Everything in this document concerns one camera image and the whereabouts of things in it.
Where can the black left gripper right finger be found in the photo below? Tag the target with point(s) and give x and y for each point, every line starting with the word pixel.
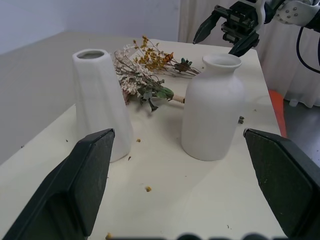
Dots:
pixel 282 175

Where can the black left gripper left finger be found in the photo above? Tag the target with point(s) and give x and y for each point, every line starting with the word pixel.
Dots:
pixel 75 180

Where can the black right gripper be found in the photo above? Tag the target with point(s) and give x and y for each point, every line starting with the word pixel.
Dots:
pixel 238 21

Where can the round white bottle vase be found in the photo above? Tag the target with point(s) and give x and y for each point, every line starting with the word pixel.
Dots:
pixel 212 110

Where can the tall tapered white vase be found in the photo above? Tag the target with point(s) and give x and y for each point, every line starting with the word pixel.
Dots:
pixel 100 105

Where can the orange object beside table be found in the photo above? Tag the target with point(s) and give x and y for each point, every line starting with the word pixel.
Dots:
pixel 277 110

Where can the white curtain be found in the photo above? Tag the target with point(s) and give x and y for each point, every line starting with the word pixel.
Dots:
pixel 287 62

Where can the green dried stem bits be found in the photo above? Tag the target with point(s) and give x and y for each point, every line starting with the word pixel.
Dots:
pixel 241 120

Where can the yellow dried flower bouquet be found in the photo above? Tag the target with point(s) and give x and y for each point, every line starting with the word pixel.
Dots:
pixel 155 57

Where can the small white cap on floor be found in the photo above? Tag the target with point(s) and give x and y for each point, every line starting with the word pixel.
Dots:
pixel 293 102

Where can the white dried flower bouquet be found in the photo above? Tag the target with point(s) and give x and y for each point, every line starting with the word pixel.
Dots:
pixel 140 80

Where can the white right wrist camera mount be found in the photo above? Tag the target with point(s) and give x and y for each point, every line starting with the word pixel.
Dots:
pixel 260 11

